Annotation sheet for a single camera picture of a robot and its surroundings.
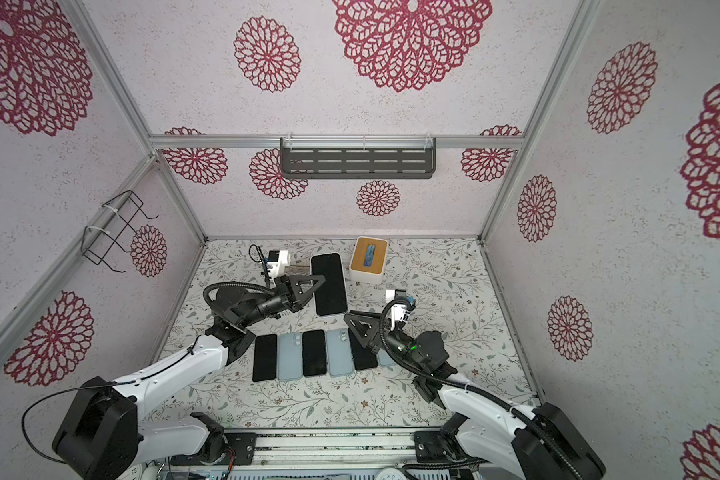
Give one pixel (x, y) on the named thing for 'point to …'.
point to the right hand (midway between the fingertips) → (348, 316)
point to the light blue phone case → (290, 356)
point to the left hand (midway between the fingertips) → (324, 283)
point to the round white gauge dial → (390, 474)
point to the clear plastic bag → (299, 264)
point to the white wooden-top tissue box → (368, 262)
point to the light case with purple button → (384, 358)
